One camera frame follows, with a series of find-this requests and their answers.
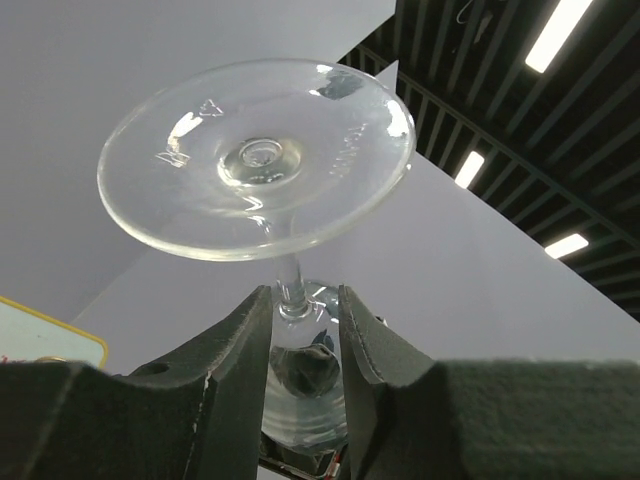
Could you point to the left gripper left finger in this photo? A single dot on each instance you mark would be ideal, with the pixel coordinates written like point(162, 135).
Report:
point(193, 413)

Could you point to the clear wine glass front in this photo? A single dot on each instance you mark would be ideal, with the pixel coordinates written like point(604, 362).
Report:
point(264, 159)

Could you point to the yellow framed whiteboard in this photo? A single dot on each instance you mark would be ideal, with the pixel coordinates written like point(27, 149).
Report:
point(27, 335)

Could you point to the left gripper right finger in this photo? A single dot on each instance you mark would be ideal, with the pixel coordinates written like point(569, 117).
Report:
point(413, 417)

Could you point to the gold wire wine glass rack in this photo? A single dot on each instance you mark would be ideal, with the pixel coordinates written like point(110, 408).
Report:
point(50, 359)

